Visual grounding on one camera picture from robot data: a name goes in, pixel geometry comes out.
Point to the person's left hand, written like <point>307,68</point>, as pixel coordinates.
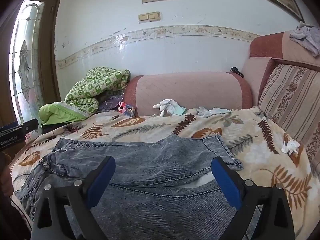
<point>5,177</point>

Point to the stained glass wooden door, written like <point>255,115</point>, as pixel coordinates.
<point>25,55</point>

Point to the grey white glove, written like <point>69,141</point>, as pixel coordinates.
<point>212,112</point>

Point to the striped sofa cushion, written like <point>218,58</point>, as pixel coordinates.
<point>292,97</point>

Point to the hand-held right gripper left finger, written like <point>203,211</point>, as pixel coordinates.
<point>100,180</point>

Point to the beige wall switch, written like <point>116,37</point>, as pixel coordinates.
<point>154,16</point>
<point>143,18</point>

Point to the lavender cloth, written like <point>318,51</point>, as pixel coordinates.
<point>307,36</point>

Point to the crumpled white tissue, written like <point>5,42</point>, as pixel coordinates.
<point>291,146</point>

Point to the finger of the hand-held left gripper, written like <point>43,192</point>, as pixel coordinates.
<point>31,125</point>

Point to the small red blue box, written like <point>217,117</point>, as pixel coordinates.
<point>126,108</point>

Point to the pink sofa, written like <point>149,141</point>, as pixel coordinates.
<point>187,90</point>

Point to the leaf print blanket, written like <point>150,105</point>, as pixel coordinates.
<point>250,140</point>

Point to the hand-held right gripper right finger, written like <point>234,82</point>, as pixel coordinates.
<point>225,180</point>

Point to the black hair clip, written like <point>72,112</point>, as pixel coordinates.
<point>236,70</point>

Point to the pale green cloth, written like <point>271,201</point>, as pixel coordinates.
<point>180,110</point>

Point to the purple plastic bag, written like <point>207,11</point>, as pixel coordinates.
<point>110,103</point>

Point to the grey denim pants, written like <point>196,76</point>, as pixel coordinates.
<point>150,155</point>

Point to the green patterned quilt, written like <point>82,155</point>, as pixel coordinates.
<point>100,82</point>

